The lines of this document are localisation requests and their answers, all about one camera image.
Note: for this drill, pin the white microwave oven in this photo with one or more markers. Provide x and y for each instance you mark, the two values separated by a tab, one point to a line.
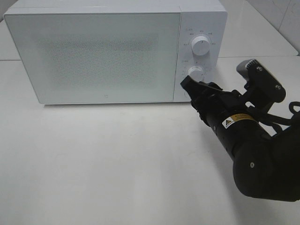
196	17

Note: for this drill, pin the white microwave door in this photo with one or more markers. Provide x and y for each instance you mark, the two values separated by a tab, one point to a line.
98	58

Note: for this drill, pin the white microwave knob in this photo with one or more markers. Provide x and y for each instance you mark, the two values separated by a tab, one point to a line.
200	45
197	73

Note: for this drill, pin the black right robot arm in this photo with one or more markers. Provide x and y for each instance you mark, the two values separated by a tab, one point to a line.
265	149

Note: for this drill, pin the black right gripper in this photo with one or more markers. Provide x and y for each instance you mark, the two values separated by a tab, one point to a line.
221	110

